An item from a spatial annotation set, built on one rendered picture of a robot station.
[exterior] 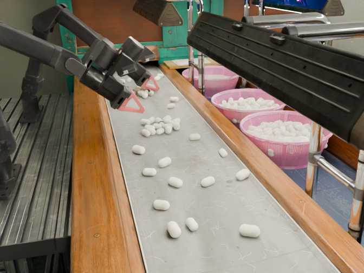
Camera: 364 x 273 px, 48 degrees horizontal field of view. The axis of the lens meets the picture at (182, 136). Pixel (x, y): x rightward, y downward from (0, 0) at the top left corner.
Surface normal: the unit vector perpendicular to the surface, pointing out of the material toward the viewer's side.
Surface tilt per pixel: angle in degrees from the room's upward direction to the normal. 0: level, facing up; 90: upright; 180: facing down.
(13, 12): 90
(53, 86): 90
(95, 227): 0
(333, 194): 0
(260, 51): 58
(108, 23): 90
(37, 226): 0
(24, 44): 93
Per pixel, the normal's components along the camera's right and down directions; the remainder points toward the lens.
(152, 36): 0.23, 0.36
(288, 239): -0.03, -0.93
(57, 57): 0.47, 0.28
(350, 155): -0.97, 0.11
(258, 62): -0.84, -0.40
